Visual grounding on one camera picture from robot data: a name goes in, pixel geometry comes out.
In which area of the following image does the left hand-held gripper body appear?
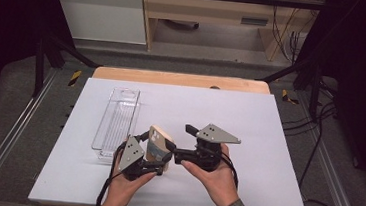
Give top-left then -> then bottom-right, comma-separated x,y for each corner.
116,134 -> 169,185

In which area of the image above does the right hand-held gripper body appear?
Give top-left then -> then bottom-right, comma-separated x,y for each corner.
190,121 -> 243,175

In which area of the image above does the beige printed phone case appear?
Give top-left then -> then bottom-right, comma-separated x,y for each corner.
144,124 -> 177,174

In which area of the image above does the clear plastic packaging box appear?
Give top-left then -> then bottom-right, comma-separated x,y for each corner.
90,84 -> 144,164

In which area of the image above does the person's left hand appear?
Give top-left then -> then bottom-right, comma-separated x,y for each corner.
107,148 -> 161,206

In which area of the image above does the person's right hand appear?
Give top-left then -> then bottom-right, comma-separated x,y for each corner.
176,139 -> 246,206

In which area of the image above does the yellow clamp right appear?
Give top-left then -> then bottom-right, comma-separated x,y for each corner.
280,89 -> 300,106

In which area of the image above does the light wooden desk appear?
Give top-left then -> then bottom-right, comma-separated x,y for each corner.
134,0 -> 329,67

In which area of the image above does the white cabinet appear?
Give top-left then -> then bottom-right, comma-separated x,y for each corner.
42,0 -> 152,47

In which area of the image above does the black curtain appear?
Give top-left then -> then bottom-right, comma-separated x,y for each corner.
282,0 -> 366,202
0,0 -> 81,134

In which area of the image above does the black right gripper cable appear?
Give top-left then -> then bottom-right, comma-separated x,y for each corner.
212,148 -> 243,191

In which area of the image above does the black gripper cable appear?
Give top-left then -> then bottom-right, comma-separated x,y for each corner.
212,148 -> 243,191
95,140 -> 127,206

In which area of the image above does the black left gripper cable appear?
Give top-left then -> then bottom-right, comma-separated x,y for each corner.
95,140 -> 127,206

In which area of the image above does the black diagonal frame strut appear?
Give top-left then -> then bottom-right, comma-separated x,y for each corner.
42,34 -> 104,70
256,53 -> 311,87

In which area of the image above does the hanging black cable bundle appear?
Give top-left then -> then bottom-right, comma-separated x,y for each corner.
265,0 -> 314,66

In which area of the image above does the aluminium rail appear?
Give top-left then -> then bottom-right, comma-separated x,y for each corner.
286,92 -> 366,206
0,64 -> 59,206

